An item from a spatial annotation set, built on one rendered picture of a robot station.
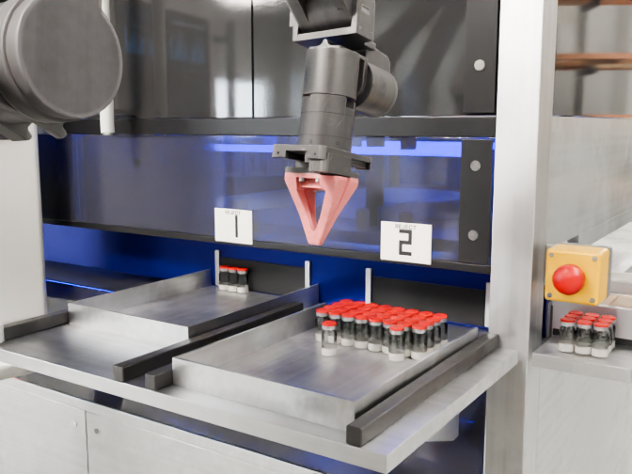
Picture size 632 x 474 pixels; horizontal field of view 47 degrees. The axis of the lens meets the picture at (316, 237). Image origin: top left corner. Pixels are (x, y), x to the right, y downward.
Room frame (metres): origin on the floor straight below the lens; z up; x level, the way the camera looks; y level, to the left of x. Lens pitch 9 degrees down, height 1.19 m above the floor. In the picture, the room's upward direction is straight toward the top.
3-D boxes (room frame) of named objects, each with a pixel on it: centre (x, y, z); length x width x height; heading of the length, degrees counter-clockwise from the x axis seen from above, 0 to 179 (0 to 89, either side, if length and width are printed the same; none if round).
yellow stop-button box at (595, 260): (0.98, -0.36, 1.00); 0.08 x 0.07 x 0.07; 147
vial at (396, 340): (0.95, -0.11, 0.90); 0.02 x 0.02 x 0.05
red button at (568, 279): (0.94, -0.34, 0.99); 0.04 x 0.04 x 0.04; 57
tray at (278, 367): (0.93, -0.03, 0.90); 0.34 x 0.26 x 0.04; 146
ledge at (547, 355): (1.01, -0.40, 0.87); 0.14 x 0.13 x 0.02; 147
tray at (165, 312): (1.21, 0.20, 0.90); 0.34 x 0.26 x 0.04; 147
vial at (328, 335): (0.97, -0.02, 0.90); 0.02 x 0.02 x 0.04
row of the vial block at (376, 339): (1.00, -0.08, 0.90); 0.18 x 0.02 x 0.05; 56
